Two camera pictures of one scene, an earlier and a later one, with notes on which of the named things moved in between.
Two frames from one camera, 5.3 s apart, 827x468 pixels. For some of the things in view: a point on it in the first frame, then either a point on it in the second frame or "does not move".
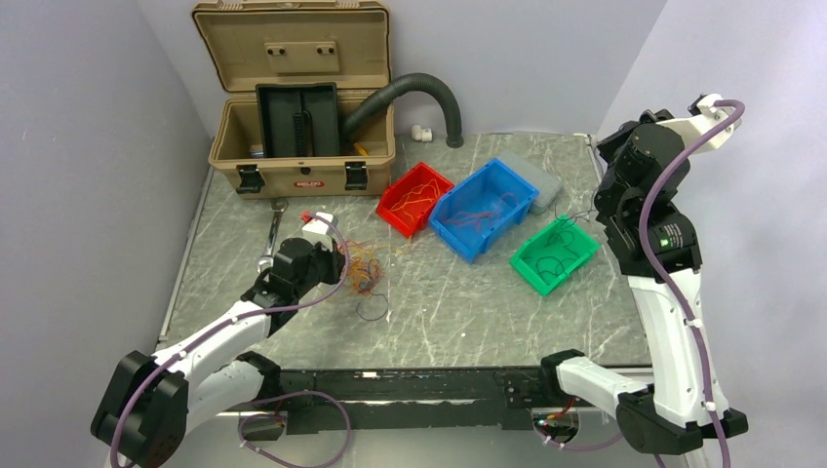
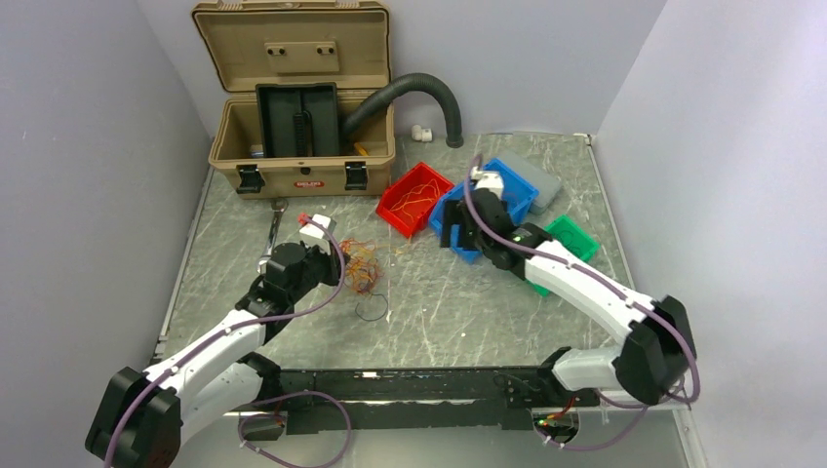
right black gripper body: (611, 145) -> (484, 243)
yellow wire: (429, 192) does not move
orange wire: (364, 265) does not move
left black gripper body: (324, 264) does not move
